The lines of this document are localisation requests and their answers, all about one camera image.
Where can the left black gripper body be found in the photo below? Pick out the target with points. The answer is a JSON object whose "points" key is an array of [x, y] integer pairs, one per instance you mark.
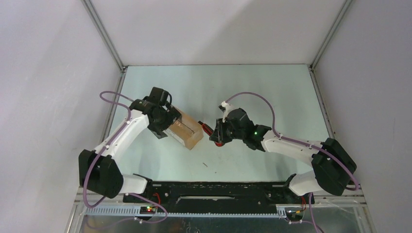
{"points": [[165, 118]]}

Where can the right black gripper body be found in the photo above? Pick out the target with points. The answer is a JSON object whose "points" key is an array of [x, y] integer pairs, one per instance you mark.
{"points": [[226, 132]]}

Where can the brown cardboard express box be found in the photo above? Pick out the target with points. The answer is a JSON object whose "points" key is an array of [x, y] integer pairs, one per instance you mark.
{"points": [[186, 130]]}

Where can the red black utility knife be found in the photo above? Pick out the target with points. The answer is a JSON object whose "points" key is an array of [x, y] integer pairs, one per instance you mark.
{"points": [[208, 130]]}

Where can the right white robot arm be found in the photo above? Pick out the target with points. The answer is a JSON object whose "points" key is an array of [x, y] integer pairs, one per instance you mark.
{"points": [[331, 165]]}

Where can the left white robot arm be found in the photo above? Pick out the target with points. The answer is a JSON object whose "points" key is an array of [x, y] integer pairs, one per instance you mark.
{"points": [[98, 168]]}

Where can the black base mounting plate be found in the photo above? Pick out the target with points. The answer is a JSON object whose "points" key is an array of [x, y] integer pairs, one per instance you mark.
{"points": [[223, 197]]}

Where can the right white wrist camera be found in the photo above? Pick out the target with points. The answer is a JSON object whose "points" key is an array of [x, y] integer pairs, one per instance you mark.
{"points": [[226, 108]]}

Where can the grey slotted cable duct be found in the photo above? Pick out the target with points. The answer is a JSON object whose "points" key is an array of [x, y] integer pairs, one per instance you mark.
{"points": [[106, 210]]}

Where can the left aluminium frame post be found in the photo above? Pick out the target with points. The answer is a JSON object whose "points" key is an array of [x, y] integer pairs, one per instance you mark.
{"points": [[99, 25]]}

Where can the aluminium frame post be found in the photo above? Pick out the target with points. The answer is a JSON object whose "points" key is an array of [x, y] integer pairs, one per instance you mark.
{"points": [[331, 32], [99, 25]]}

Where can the right aluminium frame post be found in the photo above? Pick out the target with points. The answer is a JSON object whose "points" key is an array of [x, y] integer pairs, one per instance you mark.
{"points": [[331, 32]]}

